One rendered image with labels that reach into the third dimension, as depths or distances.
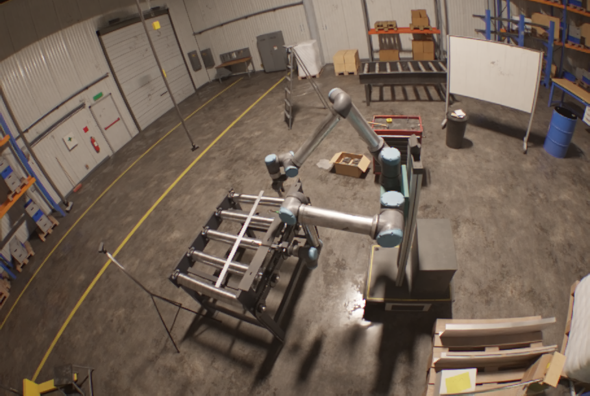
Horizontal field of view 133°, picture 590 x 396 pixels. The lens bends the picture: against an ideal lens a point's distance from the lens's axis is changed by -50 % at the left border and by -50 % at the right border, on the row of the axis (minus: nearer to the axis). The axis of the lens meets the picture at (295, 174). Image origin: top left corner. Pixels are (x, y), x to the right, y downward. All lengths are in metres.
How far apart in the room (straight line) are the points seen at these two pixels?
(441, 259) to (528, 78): 3.95
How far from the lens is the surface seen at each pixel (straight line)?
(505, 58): 5.26
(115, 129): 11.08
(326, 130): 1.62
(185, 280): 2.53
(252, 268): 1.94
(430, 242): 2.34
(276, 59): 11.97
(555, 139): 5.90
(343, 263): 3.18
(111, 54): 11.53
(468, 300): 3.12
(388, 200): 1.54
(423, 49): 10.29
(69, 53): 10.95
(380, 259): 2.81
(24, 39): 10.76
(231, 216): 2.82
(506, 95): 5.44
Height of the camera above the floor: 2.69
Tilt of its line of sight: 36 degrees down
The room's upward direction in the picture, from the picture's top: 16 degrees counter-clockwise
